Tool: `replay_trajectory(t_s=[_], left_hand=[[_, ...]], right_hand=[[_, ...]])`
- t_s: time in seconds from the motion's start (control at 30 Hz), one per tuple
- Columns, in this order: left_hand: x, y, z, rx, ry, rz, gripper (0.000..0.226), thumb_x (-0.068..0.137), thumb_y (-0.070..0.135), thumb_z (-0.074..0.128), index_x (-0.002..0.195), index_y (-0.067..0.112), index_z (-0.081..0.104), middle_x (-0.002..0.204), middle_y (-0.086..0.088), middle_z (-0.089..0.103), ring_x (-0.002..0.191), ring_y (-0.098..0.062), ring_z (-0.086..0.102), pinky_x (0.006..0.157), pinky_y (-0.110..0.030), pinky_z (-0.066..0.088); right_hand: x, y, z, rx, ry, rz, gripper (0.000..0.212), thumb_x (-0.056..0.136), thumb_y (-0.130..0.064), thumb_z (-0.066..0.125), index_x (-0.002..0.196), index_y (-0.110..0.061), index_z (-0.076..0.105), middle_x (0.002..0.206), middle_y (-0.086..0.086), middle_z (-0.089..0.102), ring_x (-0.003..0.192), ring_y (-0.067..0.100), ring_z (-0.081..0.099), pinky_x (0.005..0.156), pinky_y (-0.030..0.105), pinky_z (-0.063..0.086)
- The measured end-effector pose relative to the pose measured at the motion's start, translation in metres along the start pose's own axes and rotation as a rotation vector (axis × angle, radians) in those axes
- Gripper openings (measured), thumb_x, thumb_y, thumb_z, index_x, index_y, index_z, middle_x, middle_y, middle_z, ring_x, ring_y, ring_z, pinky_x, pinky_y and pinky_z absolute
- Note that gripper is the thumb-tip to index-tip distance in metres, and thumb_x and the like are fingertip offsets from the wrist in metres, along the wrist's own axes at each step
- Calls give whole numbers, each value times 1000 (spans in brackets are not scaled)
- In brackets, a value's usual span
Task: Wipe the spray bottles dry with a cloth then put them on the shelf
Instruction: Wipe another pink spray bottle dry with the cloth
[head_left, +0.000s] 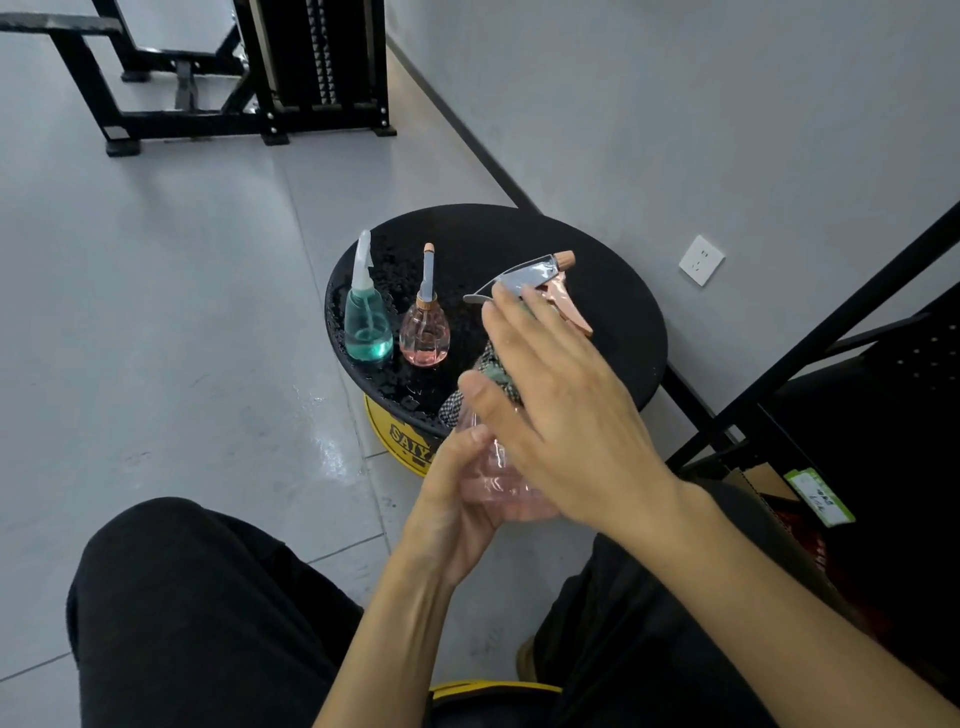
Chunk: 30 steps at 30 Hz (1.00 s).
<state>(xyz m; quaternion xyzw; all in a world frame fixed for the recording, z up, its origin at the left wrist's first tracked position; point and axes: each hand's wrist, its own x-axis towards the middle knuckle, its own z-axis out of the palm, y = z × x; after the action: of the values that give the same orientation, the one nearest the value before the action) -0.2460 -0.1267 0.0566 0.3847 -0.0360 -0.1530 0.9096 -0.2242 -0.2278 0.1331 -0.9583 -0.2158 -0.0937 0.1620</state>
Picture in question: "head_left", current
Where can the green spray bottle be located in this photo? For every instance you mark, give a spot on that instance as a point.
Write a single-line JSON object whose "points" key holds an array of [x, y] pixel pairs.
{"points": [[367, 337]]}

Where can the pink spray bottle grey nozzle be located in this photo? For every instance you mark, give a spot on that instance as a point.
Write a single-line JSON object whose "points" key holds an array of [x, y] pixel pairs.
{"points": [[424, 341], [525, 277]]}

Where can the round black table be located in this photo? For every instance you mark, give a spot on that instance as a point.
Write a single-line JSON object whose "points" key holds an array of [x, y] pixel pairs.
{"points": [[622, 315]]}

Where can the person's left forearm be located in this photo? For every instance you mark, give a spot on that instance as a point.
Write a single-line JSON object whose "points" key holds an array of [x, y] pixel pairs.
{"points": [[382, 652]]}

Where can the yellow round stool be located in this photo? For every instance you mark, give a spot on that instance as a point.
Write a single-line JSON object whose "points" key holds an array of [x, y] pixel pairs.
{"points": [[487, 688]]}

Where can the green white label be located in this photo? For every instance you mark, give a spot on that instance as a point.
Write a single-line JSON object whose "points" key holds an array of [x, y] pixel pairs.
{"points": [[820, 496]]}

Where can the brown cardboard box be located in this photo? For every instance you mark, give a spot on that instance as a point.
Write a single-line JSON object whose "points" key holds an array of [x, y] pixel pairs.
{"points": [[765, 480]]}

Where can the black metal rack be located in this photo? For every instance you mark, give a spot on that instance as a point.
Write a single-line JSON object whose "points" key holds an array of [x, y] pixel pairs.
{"points": [[862, 405]]}

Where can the green cleaning cloth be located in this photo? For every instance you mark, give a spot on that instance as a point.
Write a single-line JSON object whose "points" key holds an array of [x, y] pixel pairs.
{"points": [[495, 371]]}

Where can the person's right hand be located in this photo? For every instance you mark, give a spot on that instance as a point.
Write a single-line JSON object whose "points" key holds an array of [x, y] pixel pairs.
{"points": [[585, 435]]}

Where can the person's left hand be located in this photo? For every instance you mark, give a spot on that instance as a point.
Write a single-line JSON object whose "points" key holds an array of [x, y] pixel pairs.
{"points": [[442, 525]]}

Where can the white wall socket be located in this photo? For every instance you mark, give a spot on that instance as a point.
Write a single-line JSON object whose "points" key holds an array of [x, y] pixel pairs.
{"points": [[702, 260]]}

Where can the person's right forearm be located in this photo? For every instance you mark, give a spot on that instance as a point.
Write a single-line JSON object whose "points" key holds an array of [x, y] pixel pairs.
{"points": [[787, 615]]}

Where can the yellow barrel base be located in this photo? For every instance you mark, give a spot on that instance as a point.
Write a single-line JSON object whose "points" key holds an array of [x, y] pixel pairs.
{"points": [[397, 442]]}

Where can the person's light shoe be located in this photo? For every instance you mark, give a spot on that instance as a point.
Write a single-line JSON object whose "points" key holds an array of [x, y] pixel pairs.
{"points": [[526, 661]]}

